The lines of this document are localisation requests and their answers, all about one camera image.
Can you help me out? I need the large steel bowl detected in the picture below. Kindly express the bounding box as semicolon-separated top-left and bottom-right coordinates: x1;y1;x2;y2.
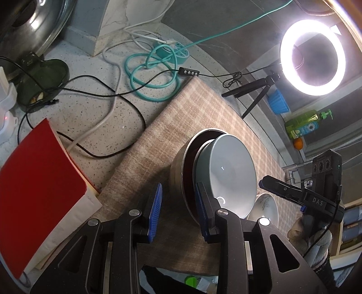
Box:
169;128;226;224

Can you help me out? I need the light blue ceramic bowl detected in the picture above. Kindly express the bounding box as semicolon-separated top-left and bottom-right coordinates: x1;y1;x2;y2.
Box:
195;134;257;219

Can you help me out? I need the white grey-leaf bowl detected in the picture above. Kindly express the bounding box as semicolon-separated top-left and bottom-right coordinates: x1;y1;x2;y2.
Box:
247;193;279;227

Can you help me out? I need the right gloved hand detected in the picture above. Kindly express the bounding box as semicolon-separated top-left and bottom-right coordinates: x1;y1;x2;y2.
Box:
287;214;333;270

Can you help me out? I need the chrome faucet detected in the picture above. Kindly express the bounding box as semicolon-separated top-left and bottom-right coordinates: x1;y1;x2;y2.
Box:
282;161;312;184

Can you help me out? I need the plaid beige cloth mat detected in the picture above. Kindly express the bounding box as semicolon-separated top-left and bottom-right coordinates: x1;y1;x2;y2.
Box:
95;78;285;276

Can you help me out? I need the orange fruit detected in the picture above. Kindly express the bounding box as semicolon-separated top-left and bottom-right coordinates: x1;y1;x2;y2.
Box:
293;138;304;150

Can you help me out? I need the green dish soap bottle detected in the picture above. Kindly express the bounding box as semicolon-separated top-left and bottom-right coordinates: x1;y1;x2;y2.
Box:
285;109;333;140

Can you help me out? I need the blue plastic cup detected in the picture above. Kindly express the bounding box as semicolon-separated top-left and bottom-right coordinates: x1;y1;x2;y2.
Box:
267;89;290;114

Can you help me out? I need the red book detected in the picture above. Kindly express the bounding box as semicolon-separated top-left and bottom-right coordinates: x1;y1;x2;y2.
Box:
1;119;102;279

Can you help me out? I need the black tripod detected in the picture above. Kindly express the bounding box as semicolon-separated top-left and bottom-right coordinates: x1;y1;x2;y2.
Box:
221;72;281;119

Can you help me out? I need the teal round power strip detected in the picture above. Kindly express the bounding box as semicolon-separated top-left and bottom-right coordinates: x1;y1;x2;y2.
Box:
153;42;190;65

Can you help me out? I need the dark green object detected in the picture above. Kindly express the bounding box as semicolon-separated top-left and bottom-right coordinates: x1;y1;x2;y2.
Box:
17;52;69;111

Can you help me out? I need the white charger adapter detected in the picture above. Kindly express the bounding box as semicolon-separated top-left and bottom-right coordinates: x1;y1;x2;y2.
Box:
0;67;18;144

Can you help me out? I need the steel pot lid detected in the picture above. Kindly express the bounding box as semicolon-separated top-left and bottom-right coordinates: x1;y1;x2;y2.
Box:
0;0;78;83

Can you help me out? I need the black cable with remote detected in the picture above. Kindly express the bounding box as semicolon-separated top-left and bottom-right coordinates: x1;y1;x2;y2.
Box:
0;56;281;159

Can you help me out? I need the teal cable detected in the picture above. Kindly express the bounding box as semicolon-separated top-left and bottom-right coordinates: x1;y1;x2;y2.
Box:
124;0;295;103

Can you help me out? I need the ring light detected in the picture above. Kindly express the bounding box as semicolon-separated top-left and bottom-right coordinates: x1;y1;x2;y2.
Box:
280;20;346;96

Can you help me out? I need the white cable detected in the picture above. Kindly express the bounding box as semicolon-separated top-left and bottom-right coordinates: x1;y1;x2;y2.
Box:
66;0;176;152

